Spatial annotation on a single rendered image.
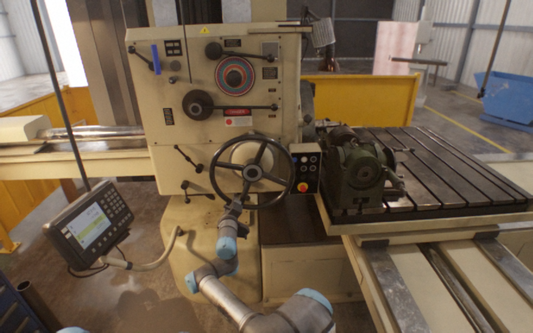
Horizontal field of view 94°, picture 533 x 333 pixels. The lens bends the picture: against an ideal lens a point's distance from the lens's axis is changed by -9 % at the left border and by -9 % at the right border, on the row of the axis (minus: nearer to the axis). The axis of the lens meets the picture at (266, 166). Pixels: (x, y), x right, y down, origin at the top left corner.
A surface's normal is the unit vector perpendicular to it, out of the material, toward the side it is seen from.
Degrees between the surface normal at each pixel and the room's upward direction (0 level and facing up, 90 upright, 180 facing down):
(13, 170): 90
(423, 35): 90
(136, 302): 0
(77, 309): 0
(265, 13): 90
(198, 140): 90
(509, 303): 0
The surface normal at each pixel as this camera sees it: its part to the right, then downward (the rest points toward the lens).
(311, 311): 0.27, -0.64
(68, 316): -0.02, -0.88
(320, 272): 0.04, 0.48
